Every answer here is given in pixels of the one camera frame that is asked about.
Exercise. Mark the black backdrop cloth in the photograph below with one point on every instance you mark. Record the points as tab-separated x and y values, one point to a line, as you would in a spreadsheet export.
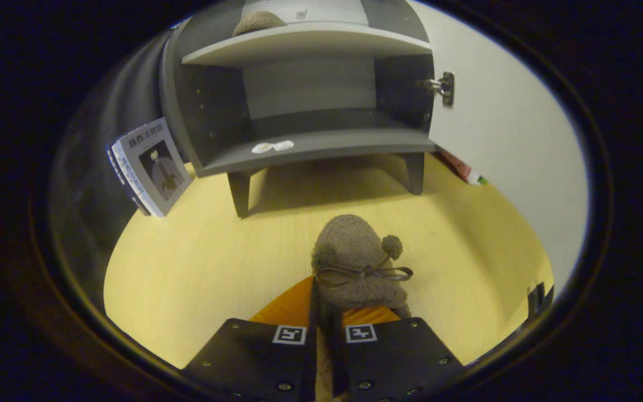
92	167

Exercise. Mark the brown fuzzy slipper shoe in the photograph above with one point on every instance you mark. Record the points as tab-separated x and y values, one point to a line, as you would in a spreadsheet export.
355	245
257	22

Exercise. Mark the red and green packet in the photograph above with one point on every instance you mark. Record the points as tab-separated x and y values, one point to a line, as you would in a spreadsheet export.
461	166

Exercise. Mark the stack of books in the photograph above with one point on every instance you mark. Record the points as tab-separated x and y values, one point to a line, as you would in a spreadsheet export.
157	162

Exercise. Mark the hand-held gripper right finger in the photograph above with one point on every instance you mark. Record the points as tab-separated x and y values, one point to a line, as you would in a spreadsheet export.
337	357

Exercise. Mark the metal door hinge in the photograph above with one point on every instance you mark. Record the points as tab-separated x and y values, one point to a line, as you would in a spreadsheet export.
447	88

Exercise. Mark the grey shoe cabinet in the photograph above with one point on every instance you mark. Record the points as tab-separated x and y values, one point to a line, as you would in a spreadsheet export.
310	145

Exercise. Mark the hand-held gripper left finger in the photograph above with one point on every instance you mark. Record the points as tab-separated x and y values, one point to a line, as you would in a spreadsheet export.
311	357

